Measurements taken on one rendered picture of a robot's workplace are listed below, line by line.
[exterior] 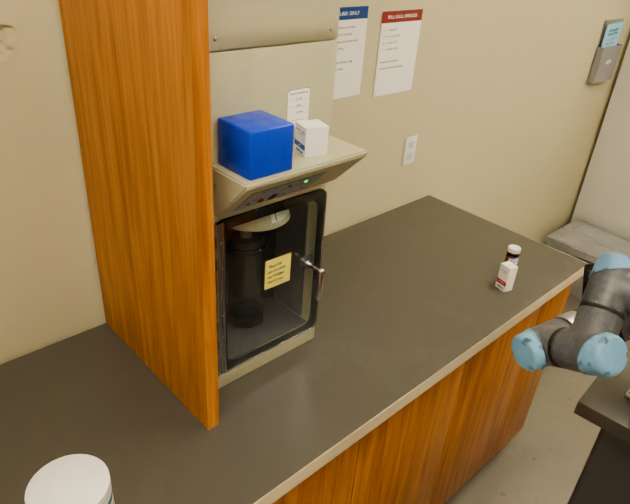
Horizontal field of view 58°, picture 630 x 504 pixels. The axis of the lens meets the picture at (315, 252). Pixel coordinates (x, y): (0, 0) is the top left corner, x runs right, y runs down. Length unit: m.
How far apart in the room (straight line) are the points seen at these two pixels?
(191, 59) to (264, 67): 0.23
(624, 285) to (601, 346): 0.12
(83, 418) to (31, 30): 0.82
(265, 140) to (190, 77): 0.18
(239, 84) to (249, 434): 0.73
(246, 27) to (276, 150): 0.22
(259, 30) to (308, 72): 0.15
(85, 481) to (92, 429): 0.30
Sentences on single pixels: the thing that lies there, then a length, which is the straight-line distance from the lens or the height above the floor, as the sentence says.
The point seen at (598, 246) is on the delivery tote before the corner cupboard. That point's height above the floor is 0.33.
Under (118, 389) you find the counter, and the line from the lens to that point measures 1.45.
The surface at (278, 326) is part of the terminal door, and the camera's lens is 1.42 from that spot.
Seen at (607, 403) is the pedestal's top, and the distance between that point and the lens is 1.62.
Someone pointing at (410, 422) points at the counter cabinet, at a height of 0.76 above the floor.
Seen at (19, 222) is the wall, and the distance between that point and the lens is 1.48.
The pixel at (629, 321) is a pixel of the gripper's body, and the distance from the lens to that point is 1.31.
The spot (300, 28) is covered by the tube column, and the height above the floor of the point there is 1.74.
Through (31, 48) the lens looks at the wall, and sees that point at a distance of 1.38.
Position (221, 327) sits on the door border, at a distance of 1.29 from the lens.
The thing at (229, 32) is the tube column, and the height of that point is 1.74.
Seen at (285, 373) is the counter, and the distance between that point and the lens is 1.46.
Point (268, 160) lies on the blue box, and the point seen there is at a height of 1.54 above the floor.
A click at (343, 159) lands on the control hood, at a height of 1.51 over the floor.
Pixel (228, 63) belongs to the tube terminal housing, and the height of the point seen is 1.69.
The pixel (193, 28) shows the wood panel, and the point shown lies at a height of 1.77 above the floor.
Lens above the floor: 1.92
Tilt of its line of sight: 30 degrees down
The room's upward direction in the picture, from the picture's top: 4 degrees clockwise
